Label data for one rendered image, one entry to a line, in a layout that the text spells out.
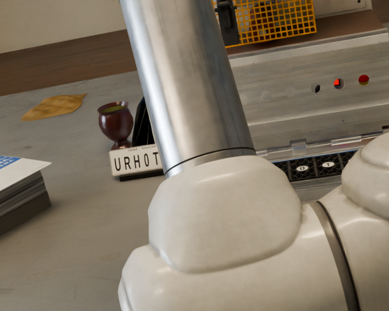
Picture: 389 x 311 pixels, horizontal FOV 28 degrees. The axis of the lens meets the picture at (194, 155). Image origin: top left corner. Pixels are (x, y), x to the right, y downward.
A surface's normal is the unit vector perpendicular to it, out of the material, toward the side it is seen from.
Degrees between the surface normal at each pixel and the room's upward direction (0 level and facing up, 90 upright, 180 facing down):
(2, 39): 90
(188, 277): 38
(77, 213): 0
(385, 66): 79
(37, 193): 90
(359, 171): 43
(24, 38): 90
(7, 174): 0
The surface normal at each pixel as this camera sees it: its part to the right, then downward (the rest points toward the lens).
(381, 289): 0.01, 0.19
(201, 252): -0.22, -0.29
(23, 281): -0.19, -0.91
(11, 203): 0.76, 0.10
